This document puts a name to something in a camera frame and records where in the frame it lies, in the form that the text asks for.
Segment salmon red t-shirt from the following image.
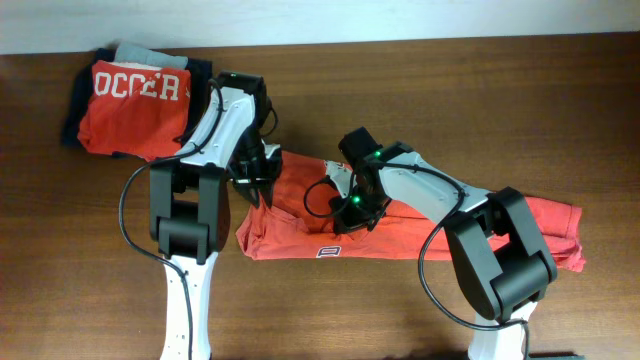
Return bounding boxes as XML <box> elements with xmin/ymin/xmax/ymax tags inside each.
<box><xmin>236</xmin><ymin>152</ymin><xmax>586</xmax><ymax>272</ymax></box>

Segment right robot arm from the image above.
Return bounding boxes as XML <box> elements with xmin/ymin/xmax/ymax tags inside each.
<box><xmin>327</xmin><ymin>128</ymin><xmax>557</xmax><ymax>359</ymax></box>

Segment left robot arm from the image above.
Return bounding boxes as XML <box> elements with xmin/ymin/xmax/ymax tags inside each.
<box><xmin>150</xmin><ymin>71</ymin><xmax>282</xmax><ymax>359</ymax></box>

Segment folded grey garment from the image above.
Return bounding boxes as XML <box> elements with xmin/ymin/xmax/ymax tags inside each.
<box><xmin>114</xmin><ymin>42</ymin><xmax>188</xmax><ymax>70</ymax></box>

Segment folded navy blue garment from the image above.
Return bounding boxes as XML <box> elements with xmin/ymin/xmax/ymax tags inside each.
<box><xmin>60</xmin><ymin>48</ymin><xmax>212</xmax><ymax>152</ymax></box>

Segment left black cable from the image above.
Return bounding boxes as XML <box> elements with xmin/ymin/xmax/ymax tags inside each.
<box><xmin>117</xmin><ymin>79</ymin><xmax>280</xmax><ymax>360</ymax></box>

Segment black cable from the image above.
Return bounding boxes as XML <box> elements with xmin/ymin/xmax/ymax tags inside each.
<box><xmin>302</xmin><ymin>162</ymin><xmax>531</xmax><ymax>360</ymax></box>
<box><xmin>117</xmin><ymin>79</ymin><xmax>280</xmax><ymax>360</ymax></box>

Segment right black cable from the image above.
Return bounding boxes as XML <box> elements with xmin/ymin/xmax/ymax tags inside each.
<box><xmin>302</xmin><ymin>162</ymin><xmax>531</xmax><ymax>360</ymax></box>

